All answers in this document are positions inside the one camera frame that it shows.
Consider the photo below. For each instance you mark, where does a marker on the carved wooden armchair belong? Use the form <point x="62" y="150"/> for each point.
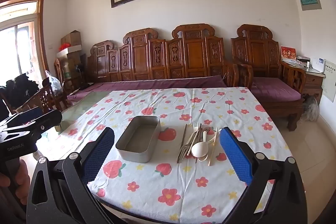
<point x="260" y="56"/>

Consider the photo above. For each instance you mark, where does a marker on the brown cardboard box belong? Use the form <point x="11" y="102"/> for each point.
<point x="71" y="39"/>

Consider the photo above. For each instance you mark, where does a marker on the carved wooden sofa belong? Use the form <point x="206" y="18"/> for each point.
<point x="194" y="56"/>

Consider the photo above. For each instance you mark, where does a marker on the white tabletop device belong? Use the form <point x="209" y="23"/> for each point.
<point x="320" y="64"/>

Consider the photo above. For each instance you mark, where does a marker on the floral strawberry tablecloth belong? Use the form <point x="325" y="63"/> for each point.
<point x="162" y="187"/>

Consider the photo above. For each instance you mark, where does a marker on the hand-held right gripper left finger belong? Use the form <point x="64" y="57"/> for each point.
<point x="98" y="150"/>

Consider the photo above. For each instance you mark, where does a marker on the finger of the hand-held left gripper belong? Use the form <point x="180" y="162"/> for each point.
<point x="50" y="117"/>

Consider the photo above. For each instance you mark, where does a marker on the white wall chart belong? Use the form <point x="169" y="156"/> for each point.
<point x="329" y="81"/>

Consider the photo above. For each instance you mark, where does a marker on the white plastic spoon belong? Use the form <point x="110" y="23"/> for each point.
<point x="210" y="140"/>

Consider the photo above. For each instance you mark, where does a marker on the metal rectangular tray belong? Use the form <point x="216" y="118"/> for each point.
<point x="139" y="140"/>

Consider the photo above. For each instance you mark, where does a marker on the metal fork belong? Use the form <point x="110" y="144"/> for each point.
<point x="185" y="152"/>

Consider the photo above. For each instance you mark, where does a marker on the white plastic fork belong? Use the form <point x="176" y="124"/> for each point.
<point x="195" y="126"/>

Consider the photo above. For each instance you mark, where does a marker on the wooden door frame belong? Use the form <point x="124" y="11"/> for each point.
<point x="42" y="35"/>

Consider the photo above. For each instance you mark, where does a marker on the clear plastic bag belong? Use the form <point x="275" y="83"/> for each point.
<point x="53" y="82"/>

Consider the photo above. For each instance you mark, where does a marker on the wooden chopstick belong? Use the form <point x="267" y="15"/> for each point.
<point x="197" y="153"/>
<point x="213" y="145"/>

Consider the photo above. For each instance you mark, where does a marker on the wooden side table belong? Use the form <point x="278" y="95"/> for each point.
<point x="313" y="79"/>

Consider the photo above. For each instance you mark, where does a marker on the person's left hand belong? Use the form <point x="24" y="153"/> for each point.
<point x="23" y="174"/>

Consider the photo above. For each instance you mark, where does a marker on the beige plastic spoon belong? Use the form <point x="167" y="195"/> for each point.
<point x="199" y="149"/>

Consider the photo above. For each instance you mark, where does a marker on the black bag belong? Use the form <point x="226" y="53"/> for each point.
<point x="18" y="87"/>

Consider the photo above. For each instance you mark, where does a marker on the purple armchair cushion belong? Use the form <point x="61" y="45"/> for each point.
<point x="273" y="87"/>

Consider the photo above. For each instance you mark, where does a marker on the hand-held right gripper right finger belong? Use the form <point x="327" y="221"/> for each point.
<point x="235" y="155"/>

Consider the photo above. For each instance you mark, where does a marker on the grey mop head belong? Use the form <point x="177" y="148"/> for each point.
<point x="311" y="108"/>

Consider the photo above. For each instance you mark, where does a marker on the purple sofa cushion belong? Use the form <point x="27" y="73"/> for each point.
<point x="157" y="83"/>

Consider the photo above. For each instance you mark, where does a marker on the wooden side chair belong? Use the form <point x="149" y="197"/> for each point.
<point x="44" y="99"/>

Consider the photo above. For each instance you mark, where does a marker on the red desk calendar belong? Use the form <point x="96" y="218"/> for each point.
<point x="288" y="54"/>

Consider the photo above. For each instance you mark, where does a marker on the stacked cardboard boxes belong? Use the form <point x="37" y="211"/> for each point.
<point x="72" y="64"/>

